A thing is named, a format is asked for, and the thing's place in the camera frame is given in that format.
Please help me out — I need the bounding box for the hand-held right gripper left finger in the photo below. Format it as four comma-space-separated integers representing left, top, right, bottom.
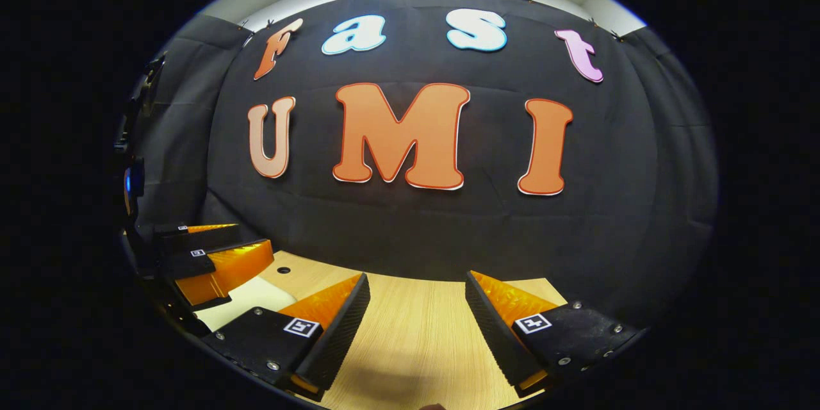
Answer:
202, 272, 372, 402

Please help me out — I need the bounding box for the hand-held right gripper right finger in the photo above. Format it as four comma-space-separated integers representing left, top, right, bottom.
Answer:
464, 270, 644, 398

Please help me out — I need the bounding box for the pale yellow suitcase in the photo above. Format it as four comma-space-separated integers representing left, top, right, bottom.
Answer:
192, 275, 299, 334

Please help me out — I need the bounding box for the black backdrop cloth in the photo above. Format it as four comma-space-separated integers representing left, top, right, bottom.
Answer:
128, 0, 719, 327

